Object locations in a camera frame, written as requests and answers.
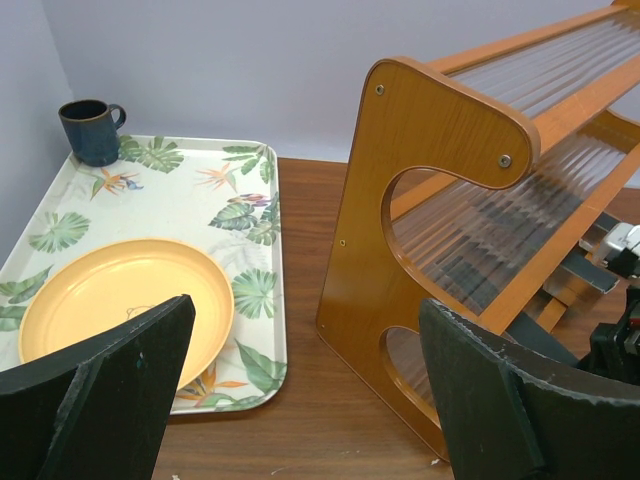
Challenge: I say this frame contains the dark blue mug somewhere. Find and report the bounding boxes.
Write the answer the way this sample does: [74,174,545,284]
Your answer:
[58,99,127,167]

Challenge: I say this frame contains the silver R&O charcoal toothpaste box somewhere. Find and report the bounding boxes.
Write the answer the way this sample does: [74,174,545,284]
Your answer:
[542,212,631,306]

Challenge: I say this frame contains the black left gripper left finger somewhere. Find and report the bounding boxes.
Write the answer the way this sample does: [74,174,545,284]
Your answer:
[1,295,195,479]

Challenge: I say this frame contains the floral serving tray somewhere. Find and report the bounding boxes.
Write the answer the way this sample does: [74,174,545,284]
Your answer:
[1,135,287,415]

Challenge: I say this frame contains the wooden three-tier shelf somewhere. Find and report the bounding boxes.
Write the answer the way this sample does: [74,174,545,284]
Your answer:
[316,1,639,458]

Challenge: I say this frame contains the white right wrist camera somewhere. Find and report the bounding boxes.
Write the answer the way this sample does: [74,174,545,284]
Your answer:
[579,222,639,278]

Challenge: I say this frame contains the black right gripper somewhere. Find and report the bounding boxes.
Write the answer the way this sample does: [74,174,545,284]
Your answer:
[577,248,639,385]

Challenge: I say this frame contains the orange plate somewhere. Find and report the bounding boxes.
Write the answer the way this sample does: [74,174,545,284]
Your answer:
[18,238,235,387]

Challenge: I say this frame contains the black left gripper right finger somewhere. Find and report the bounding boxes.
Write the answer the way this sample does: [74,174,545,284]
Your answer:
[419,299,639,479]

